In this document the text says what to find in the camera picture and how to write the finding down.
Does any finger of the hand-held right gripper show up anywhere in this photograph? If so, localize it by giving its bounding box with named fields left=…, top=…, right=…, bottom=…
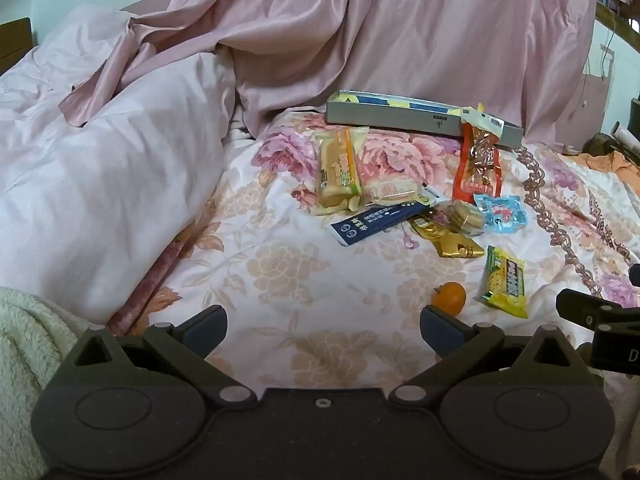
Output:
left=556, top=287, right=640, bottom=333

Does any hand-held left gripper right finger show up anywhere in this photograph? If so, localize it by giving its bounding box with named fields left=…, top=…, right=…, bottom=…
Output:
left=389, top=306, right=583, bottom=407

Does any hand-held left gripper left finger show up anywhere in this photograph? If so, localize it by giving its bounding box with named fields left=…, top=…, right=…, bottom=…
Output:
left=65, top=304, right=258, bottom=407

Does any small orange tangerine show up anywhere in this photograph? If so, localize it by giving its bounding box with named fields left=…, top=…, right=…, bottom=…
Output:
left=432, top=282, right=467, bottom=317

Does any yellow green cracker packet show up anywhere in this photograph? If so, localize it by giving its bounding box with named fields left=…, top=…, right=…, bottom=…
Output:
left=475, top=245, right=529, bottom=319

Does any gold wrapper packet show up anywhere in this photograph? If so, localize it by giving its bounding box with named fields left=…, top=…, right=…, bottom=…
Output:
left=409, top=214, right=485, bottom=259

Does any clear biscuit packet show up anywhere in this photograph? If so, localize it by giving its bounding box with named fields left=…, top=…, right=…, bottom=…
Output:
left=434, top=200, right=487, bottom=237

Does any light blue candy packet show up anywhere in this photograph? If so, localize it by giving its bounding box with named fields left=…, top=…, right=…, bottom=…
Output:
left=473, top=193, right=529, bottom=233

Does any dark blue sachet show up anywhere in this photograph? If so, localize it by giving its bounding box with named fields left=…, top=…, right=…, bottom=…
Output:
left=327, top=201, right=432, bottom=247

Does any red orange snack packet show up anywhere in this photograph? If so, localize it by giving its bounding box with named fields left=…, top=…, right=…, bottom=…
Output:
left=451, top=104, right=505, bottom=205

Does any yellow bread packet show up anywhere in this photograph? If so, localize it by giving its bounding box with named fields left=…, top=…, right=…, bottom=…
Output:
left=314, top=126, right=363, bottom=217

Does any floral bedsheet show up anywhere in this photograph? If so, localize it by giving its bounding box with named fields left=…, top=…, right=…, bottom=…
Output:
left=107, top=110, right=640, bottom=480

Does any orange cloth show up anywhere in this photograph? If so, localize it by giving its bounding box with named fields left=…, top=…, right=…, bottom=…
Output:
left=567, top=150, right=640, bottom=191

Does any rolled white paper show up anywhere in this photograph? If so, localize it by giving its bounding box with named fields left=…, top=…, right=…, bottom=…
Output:
left=611, top=121, right=640, bottom=153

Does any cream fleece blanket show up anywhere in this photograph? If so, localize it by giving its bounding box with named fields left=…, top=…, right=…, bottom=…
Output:
left=0, top=286, right=96, bottom=480

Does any pale pink duvet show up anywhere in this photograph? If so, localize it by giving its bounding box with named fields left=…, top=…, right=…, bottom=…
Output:
left=0, top=4, right=238, bottom=325

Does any pink satin curtain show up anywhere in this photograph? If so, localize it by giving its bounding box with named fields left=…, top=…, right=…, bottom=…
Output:
left=59, top=0, right=601, bottom=147

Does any wooden headboard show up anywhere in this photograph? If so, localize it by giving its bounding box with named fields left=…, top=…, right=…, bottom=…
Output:
left=0, top=17, right=34, bottom=76

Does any wooden window rail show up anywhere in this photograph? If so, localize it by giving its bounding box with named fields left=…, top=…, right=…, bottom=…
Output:
left=595, top=0, right=640, bottom=37

